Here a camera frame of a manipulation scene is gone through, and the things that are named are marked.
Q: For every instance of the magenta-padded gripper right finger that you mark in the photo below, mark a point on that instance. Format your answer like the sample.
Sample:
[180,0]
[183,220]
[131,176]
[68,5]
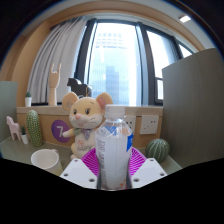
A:
[148,173]

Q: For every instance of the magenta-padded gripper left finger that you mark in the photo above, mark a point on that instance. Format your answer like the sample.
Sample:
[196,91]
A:
[78,173]

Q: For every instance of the clear plastic water bottle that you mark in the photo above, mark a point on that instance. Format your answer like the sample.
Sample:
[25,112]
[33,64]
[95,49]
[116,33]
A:
[113,153]

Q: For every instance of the round green cactus figure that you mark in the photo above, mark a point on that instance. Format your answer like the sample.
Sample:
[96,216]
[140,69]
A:
[157,150]

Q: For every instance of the white and yellow cup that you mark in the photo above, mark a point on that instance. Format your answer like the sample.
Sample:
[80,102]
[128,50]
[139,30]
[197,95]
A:
[46,160]

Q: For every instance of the round purple number sign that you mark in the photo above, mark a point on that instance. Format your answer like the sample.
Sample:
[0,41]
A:
[58,131]

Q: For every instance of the beige plush mouse toy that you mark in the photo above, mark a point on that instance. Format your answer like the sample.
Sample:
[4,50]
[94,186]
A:
[85,116]

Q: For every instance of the tall green cactus figure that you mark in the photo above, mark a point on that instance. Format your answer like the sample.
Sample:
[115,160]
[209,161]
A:
[34,128]

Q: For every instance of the small potted plant white pot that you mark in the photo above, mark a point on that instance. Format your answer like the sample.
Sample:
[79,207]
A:
[24,139]
[28,101]

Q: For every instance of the pink horse figure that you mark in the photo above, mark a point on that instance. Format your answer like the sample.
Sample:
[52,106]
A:
[14,126]

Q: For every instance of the large grey-green desk partition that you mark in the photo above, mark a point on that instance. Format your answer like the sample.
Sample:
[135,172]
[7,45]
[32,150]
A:
[196,110]

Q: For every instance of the black horse figure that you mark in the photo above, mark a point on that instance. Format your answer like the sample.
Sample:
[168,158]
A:
[78,88]

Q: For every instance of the wooden hand model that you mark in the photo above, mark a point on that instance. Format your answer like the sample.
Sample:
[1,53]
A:
[54,85]

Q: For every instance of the pale green desk partition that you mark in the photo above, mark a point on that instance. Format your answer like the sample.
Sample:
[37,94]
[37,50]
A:
[7,110]

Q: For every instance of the black framed window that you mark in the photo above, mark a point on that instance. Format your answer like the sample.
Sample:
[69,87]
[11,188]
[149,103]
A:
[144,63]

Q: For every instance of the white pleated curtain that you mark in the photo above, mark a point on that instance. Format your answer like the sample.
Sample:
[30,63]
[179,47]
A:
[56,56]

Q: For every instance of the long ceiling light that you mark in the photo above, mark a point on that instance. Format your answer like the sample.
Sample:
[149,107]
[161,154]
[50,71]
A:
[185,18]

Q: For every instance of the white wall socket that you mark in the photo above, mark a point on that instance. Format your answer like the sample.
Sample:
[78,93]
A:
[149,124]
[131,122]

